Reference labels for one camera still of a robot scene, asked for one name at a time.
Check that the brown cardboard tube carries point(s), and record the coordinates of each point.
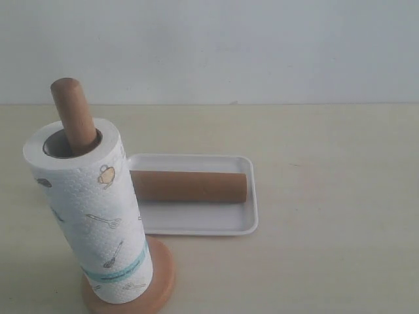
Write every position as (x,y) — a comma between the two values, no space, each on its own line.
(190,186)

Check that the white rectangular tray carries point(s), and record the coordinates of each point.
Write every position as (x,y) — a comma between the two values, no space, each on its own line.
(198,218)

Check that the wooden paper towel holder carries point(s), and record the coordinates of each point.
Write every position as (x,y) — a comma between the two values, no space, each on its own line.
(81,133)

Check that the printed white paper towel roll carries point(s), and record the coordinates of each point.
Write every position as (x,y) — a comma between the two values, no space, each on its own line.
(93,199)

